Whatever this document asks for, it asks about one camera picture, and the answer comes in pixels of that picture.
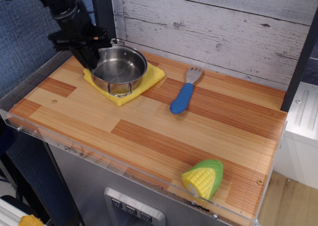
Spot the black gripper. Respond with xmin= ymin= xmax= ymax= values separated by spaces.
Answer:
xmin=48 ymin=11 xmax=112 ymax=70

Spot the black left upright post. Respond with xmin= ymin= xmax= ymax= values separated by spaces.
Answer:
xmin=93 ymin=0 xmax=117 ymax=38

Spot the silver button control panel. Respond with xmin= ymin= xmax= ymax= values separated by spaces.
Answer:
xmin=104 ymin=187 xmax=166 ymax=226

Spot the black right upright post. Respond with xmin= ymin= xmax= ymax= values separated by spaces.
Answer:
xmin=280 ymin=0 xmax=318 ymax=112

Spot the folded yellow towel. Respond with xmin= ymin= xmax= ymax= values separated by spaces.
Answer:
xmin=83 ymin=63 xmax=165 ymax=106

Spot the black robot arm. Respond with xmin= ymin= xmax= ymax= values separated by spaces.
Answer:
xmin=40 ymin=0 xmax=111 ymax=70

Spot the blue handled metal fork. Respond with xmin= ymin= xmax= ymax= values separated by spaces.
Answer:
xmin=169 ymin=67 xmax=204 ymax=114

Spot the stainless steel pot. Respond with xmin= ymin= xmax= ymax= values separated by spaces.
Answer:
xmin=89 ymin=44 xmax=148 ymax=98

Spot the black upright post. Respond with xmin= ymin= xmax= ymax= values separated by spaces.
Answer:
xmin=280 ymin=0 xmax=318 ymax=112
xmin=93 ymin=0 xmax=117 ymax=38

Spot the stainless steel cabinet front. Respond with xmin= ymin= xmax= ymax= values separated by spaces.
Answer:
xmin=49 ymin=145 xmax=225 ymax=226

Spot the toy corn cob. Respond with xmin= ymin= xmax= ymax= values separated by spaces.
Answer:
xmin=181 ymin=159 xmax=224 ymax=200

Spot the yellow object bottom left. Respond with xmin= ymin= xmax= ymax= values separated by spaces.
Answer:
xmin=18 ymin=215 xmax=44 ymax=226

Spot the white side cabinet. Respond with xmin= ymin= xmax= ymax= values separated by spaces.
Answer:
xmin=273 ymin=82 xmax=318 ymax=189

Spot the clear acrylic edge guard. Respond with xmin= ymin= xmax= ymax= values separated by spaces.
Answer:
xmin=0 ymin=27 xmax=289 ymax=224

